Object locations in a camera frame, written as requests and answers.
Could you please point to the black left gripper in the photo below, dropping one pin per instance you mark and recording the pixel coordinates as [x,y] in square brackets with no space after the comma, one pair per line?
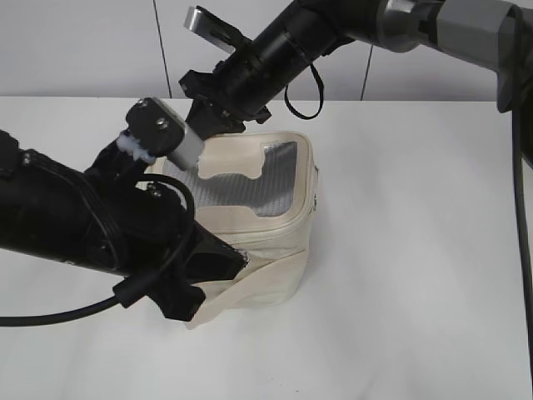
[166,252]

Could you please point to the cream insulated lunch bag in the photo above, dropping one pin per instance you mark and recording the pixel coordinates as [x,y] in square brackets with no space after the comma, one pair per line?
[256,192]

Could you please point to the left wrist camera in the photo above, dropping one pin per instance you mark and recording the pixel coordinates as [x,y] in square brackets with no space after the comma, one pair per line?
[154,130]

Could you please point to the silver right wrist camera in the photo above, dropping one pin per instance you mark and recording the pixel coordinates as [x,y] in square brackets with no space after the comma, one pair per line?
[214,30]

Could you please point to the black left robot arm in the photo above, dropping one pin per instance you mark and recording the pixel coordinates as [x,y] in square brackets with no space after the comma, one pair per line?
[51,211]

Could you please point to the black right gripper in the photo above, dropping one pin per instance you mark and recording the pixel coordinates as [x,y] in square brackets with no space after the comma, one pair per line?
[239,88]

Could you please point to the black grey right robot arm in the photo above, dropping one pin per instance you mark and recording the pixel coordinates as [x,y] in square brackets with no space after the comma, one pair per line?
[495,35]

